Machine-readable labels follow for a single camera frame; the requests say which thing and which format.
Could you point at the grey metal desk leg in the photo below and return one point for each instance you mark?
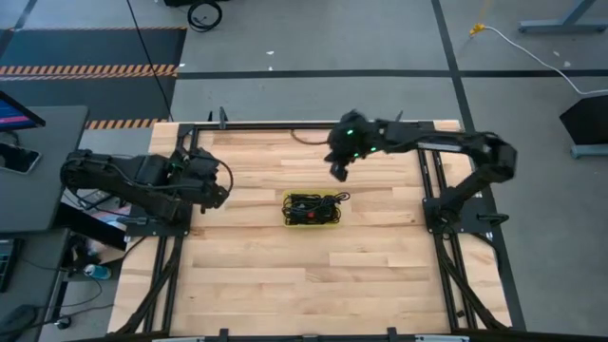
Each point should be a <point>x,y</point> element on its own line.
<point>560,24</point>

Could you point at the computer monitor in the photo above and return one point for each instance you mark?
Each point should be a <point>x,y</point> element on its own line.
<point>14,116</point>

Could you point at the black box on grey stand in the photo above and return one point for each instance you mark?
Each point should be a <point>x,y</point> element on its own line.
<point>589,121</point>

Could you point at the grey side desk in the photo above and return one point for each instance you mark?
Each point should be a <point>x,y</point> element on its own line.
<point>43,190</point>

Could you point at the blue capped water bottle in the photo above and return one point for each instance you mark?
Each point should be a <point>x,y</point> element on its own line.
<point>97,271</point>

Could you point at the translucent yellow plastic tray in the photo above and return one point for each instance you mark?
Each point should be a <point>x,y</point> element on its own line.
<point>286,224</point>

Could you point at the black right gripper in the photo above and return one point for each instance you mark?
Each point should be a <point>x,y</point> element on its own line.
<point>354,138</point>

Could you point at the black metal table frame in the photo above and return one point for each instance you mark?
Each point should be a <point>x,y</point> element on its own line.
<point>261,126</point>

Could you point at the black smartphone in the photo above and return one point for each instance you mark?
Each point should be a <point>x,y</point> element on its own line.
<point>16,159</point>

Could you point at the black mat with hazard stripes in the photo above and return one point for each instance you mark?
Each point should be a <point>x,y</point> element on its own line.
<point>95,47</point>

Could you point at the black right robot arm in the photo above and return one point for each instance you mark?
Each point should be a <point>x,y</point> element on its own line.
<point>451,140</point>

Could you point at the black power adapter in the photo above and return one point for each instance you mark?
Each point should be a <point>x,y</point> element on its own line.
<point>92,200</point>

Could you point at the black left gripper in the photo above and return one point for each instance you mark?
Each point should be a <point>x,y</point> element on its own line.
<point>206,183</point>

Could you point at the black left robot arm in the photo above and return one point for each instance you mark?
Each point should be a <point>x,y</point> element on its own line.
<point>119,176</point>

